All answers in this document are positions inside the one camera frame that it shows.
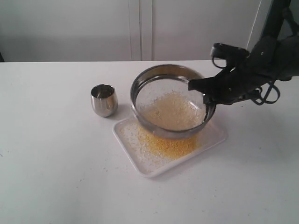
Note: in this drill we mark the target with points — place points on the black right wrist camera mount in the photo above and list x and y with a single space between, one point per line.
231 54

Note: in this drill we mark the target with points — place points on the round steel mesh sieve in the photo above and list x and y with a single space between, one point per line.
159 80

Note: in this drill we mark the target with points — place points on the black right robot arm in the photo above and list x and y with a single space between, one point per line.
276 55

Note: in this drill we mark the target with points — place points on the white rectangular tray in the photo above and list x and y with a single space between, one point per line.
212 135

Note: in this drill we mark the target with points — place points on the stainless steel cup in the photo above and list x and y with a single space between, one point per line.
104 100

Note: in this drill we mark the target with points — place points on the yellow grain mixture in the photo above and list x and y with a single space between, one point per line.
144 146

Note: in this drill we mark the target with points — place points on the white rice grains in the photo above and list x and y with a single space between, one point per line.
174 112

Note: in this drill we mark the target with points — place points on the white cabinet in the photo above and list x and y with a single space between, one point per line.
126 30

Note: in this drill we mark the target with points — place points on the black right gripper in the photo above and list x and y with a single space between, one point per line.
228 87

